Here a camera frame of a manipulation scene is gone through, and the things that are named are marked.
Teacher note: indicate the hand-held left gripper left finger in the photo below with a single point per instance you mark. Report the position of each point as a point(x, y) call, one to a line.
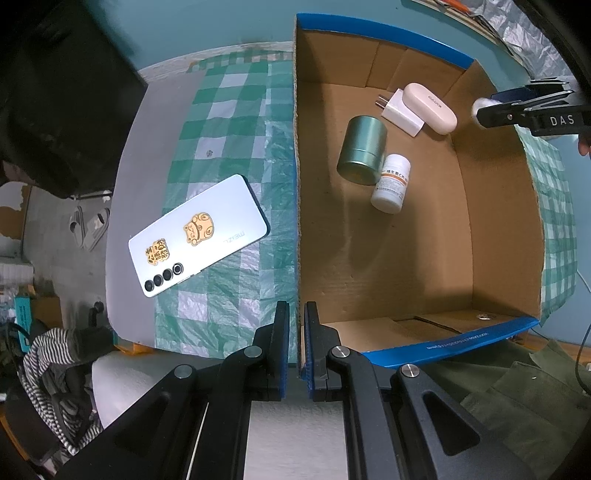
point(282, 350)

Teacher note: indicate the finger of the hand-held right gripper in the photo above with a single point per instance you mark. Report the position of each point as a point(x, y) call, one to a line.
point(503, 115)
point(512, 94)

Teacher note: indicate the green metal tin canister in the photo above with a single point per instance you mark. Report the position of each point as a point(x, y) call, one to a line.
point(362, 147)

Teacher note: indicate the cardboard box with blue tape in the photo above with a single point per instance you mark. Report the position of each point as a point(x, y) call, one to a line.
point(415, 258)

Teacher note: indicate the olive green cloth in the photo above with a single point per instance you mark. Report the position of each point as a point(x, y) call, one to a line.
point(531, 406)

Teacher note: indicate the white wall charger plug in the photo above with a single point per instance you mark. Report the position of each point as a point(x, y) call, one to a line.
point(399, 113)

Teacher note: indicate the grey white slipper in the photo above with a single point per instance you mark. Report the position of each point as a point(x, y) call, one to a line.
point(97, 228)
point(77, 226)

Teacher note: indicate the white smartphone with gold stickers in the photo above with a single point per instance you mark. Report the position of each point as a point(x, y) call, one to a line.
point(217, 217)

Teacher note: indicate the black hanging garment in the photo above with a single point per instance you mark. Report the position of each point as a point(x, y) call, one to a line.
point(60, 92)

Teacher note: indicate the teal box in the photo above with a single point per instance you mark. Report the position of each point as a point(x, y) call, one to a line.
point(22, 318)

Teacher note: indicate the silver plastic tarp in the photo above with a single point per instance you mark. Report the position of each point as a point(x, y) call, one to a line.
point(521, 37)

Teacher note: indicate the white cotton ball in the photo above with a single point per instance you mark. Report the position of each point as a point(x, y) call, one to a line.
point(479, 107)

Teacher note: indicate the white pill bottle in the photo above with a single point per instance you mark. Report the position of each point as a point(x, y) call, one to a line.
point(390, 194)

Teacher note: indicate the large-check green white tablecloth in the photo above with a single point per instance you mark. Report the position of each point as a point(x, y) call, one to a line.
point(231, 138)

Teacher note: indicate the small brown cardboard box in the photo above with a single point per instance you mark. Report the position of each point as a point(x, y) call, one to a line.
point(46, 311)

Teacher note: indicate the person's right hand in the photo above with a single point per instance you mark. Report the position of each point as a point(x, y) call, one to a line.
point(585, 145)

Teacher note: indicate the orange cylinder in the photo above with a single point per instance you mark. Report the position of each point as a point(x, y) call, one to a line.
point(457, 4)

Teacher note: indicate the black white striped cloth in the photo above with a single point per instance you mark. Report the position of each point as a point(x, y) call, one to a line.
point(46, 346)

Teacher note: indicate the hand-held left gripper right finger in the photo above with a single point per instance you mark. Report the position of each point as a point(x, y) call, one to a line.
point(309, 350)

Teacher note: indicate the small-check green white tablecloth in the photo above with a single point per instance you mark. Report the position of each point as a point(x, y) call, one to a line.
point(240, 60)

